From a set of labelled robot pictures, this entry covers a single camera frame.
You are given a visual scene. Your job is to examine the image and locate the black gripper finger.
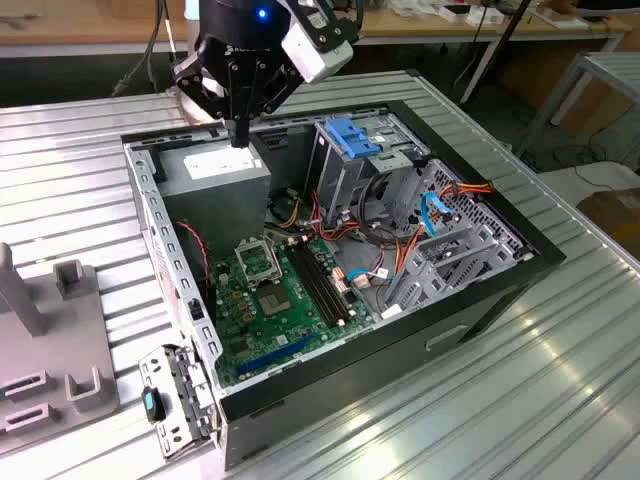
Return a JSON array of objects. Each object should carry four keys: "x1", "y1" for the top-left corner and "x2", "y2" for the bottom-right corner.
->
[
  {"x1": 240, "y1": 52, "x2": 303, "y2": 148},
  {"x1": 172, "y1": 43, "x2": 241, "y2": 148}
]

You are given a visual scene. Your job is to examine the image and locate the orange yellow power wire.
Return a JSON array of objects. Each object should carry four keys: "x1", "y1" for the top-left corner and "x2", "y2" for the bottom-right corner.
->
[{"x1": 438, "y1": 180, "x2": 495, "y2": 224}]

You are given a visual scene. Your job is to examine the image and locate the metal disk bay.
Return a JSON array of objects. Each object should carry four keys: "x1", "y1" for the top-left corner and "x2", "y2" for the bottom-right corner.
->
[{"x1": 382, "y1": 222, "x2": 526, "y2": 321}]

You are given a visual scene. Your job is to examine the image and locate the blue drive latch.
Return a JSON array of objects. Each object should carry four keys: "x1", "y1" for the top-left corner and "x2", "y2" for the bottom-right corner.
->
[{"x1": 324, "y1": 117, "x2": 384, "y2": 159}]

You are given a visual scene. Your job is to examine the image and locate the grey metal drive cage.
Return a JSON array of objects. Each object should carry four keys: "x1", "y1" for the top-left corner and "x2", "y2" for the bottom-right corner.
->
[{"x1": 304, "y1": 110, "x2": 432, "y2": 229}]

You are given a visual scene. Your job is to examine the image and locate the grey power supply unit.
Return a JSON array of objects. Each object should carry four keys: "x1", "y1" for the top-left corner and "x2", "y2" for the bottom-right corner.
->
[{"x1": 152, "y1": 137, "x2": 274, "y2": 256}]

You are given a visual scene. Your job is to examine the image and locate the metal socket cover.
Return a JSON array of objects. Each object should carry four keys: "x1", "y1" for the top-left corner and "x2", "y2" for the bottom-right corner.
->
[{"x1": 233, "y1": 235, "x2": 281, "y2": 289}]

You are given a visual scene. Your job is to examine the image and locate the black RAM slot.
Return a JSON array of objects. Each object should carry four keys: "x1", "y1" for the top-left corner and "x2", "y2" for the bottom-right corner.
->
[
  {"x1": 287, "y1": 242, "x2": 332, "y2": 327},
  {"x1": 305, "y1": 239, "x2": 352, "y2": 324},
  {"x1": 299, "y1": 240, "x2": 345, "y2": 325},
  {"x1": 293, "y1": 241, "x2": 339, "y2": 326}
]

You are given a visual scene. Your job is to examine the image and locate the small white box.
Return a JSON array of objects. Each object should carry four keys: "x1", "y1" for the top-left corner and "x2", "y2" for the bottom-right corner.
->
[{"x1": 464, "y1": 8, "x2": 506, "y2": 27}]

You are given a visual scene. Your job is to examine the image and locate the green motherboard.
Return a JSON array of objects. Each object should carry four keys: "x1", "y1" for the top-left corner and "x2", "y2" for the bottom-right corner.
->
[{"x1": 212, "y1": 234, "x2": 374, "y2": 386}]

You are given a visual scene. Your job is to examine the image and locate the blue expansion slot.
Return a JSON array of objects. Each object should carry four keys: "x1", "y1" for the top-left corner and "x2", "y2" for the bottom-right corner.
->
[{"x1": 234, "y1": 332, "x2": 314, "y2": 379}]

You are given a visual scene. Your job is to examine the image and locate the grey parts rack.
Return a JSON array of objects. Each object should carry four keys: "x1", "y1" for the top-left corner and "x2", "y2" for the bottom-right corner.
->
[{"x1": 0, "y1": 242, "x2": 121, "y2": 451}]

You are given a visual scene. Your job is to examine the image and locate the large brown cardboard box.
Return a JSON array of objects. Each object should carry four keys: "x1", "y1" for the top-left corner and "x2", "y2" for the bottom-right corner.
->
[{"x1": 497, "y1": 47, "x2": 639, "y2": 137}]

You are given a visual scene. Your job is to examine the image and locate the black open PC case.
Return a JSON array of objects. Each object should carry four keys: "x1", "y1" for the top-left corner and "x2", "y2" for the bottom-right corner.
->
[{"x1": 119, "y1": 98, "x2": 569, "y2": 471}]

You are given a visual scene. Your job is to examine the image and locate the small black blue latch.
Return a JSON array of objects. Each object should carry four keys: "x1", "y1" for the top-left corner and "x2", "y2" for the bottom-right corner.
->
[{"x1": 141, "y1": 385, "x2": 167, "y2": 425}]

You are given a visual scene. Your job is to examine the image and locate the small brown cardboard box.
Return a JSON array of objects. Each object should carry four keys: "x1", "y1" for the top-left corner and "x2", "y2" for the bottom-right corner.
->
[{"x1": 574, "y1": 187, "x2": 640, "y2": 256}]

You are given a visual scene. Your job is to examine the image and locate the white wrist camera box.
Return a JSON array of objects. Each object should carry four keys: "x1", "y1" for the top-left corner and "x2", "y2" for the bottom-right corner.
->
[{"x1": 279, "y1": 18, "x2": 355, "y2": 85}]

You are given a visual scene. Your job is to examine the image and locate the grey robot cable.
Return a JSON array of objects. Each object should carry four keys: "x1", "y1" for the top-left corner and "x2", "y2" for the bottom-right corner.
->
[{"x1": 112, "y1": 0, "x2": 176, "y2": 99}]

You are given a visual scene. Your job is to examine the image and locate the yellow black wire bundle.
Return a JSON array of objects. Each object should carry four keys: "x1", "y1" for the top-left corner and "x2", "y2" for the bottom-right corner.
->
[{"x1": 277, "y1": 195, "x2": 302, "y2": 230}]

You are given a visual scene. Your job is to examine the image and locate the black cable bundle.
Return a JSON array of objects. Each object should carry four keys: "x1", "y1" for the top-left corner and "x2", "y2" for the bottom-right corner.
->
[{"x1": 357, "y1": 172, "x2": 397, "y2": 246}]

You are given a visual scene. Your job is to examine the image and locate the orange power wire bundle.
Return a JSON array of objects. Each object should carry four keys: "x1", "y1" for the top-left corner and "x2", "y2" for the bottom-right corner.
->
[{"x1": 308, "y1": 188, "x2": 427, "y2": 281}]

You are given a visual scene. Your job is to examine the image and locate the red black thin wire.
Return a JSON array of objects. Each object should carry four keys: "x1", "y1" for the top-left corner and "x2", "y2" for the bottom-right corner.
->
[{"x1": 175, "y1": 219, "x2": 214, "y2": 301}]

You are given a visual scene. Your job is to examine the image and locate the blue data wire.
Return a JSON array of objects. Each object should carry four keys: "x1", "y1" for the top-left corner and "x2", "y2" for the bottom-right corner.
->
[
  {"x1": 346, "y1": 268, "x2": 396, "y2": 285},
  {"x1": 420, "y1": 190, "x2": 455, "y2": 237}
]

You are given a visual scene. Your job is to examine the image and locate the metal slot bracket cover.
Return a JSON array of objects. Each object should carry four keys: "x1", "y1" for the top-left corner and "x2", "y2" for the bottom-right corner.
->
[{"x1": 138, "y1": 343, "x2": 224, "y2": 461}]

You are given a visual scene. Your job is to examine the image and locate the grey metal frame table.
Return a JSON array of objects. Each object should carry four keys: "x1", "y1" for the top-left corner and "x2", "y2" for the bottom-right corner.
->
[{"x1": 514, "y1": 49, "x2": 640, "y2": 159}]

